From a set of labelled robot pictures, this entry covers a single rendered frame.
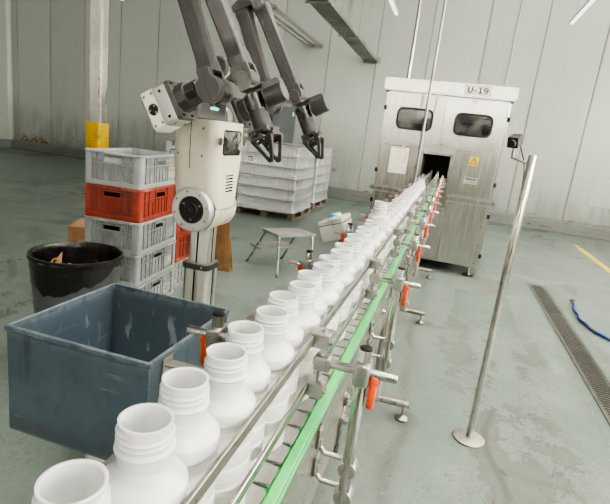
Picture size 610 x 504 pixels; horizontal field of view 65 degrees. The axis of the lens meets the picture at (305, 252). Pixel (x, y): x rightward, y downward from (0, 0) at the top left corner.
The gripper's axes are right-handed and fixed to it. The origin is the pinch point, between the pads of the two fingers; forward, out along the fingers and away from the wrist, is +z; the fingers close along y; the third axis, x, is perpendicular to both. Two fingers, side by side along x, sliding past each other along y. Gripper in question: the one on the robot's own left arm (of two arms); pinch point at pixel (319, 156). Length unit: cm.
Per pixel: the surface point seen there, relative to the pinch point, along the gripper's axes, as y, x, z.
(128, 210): 99, 149, -27
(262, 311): -133, -11, 29
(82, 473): -162, -9, 30
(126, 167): 96, 137, -52
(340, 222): -34.3, -5.0, 25.4
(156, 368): -111, 21, 36
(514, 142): 42, -74, 21
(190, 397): -153, -11, 31
